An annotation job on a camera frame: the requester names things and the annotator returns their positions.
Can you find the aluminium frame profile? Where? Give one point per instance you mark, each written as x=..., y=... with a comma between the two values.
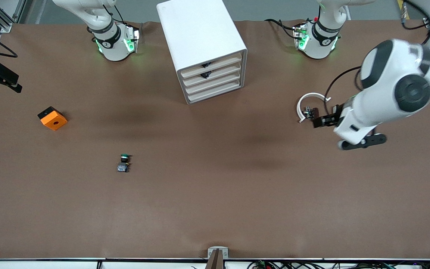
x=4, y=25

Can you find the small brown terminal block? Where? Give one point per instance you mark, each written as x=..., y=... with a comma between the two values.
x=308, y=111

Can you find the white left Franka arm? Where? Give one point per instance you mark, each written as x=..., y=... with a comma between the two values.
x=386, y=74

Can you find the green push button switch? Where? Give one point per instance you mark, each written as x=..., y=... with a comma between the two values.
x=124, y=167

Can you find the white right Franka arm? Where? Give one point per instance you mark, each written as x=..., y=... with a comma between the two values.
x=110, y=41

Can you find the small black clip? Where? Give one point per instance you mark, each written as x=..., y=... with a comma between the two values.
x=337, y=110

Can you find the orange box with hole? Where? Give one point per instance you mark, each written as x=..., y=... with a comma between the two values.
x=54, y=121

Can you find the brown table mat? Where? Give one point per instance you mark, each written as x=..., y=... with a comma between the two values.
x=215, y=186

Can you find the white drawer cabinet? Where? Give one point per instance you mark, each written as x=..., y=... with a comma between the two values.
x=196, y=33

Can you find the grey metal edge bracket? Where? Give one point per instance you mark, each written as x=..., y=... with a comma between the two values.
x=211, y=251

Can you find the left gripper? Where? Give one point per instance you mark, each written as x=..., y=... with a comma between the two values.
x=328, y=119

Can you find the white plain pull-out drawer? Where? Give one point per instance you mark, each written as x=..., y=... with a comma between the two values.
x=218, y=92
x=222, y=81

